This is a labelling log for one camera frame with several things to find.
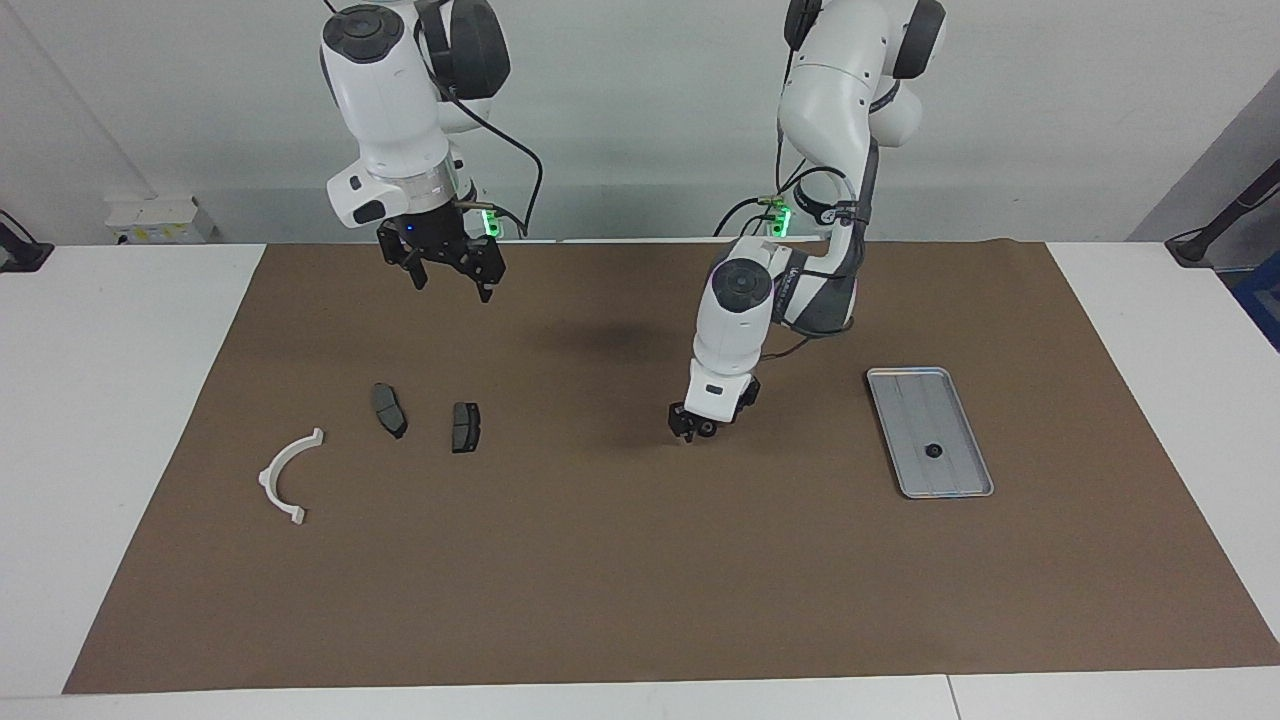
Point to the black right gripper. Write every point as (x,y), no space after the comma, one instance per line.
(440,240)

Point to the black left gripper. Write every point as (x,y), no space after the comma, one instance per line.
(738,415)

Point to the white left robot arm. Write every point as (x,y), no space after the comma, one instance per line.
(840,90)

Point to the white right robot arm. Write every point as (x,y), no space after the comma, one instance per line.
(385,110)

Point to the silver metal tray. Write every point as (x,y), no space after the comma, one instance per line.
(915,410)

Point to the brown table mat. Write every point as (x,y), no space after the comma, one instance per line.
(640,560)

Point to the dark grey brake pad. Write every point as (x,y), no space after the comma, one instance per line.
(466,427)
(389,411)

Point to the white power strip box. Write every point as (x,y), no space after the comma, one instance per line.
(155,220)

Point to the blue crate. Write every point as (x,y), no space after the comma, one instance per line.
(1262,300)

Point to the white curved plastic bracket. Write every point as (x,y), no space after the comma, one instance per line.
(267,480)

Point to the black clamp mount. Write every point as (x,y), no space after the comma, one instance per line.
(22,255)

